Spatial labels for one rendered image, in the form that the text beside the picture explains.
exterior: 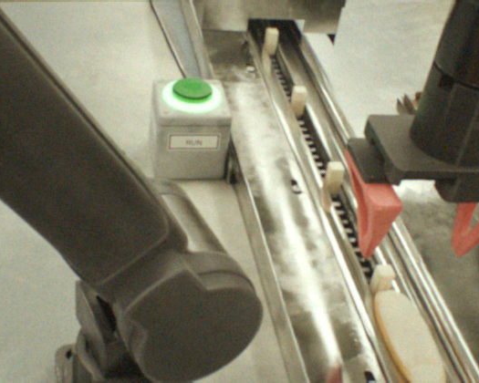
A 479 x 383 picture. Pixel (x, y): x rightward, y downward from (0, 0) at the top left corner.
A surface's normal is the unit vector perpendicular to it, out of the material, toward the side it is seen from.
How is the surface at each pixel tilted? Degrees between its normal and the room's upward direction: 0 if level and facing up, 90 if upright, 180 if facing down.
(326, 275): 0
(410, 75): 0
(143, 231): 78
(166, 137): 90
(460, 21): 89
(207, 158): 90
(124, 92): 0
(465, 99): 89
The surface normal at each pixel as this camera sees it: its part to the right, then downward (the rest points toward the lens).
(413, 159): 0.14, -0.79
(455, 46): -0.83, 0.24
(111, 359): 0.45, 0.59
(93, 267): 0.31, 0.48
